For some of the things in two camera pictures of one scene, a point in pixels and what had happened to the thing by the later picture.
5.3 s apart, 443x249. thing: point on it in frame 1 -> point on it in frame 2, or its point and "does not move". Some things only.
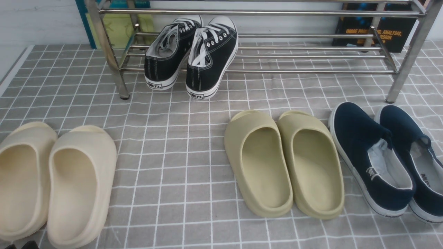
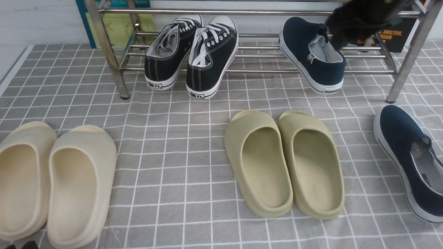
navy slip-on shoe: [365, 147] -> [305, 43]
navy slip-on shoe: [415, 143] does not move
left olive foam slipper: [259, 157] does not move
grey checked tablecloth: [174, 188] does not move
